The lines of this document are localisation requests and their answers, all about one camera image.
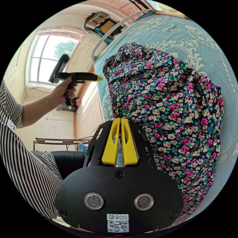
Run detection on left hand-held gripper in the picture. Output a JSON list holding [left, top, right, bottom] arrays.
[[53, 72, 104, 106]]

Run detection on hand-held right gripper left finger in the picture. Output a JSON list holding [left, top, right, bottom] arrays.
[[101, 118, 120, 165]]

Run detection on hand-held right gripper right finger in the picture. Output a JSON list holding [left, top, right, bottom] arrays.
[[121, 118, 139, 167]]

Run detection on floral patterned pants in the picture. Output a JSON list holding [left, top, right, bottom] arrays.
[[102, 42, 225, 229]]

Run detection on person's left forearm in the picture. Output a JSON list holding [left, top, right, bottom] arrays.
[[17, 92, 62, 129]]

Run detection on person's left hand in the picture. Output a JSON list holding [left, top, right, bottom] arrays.
[[50, 76, 77, 105]]

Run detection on arched window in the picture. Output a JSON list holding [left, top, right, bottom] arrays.
[[28, 30, 84, 87]]

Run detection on person's body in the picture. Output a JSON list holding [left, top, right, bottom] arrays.
[[0, 79, 88, 220]]

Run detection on bed with blue quilt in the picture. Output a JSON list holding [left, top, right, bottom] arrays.
[[92, 8, 238, 218]]

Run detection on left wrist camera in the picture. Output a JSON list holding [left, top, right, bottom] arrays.
[[48, 54, 70, 83]]

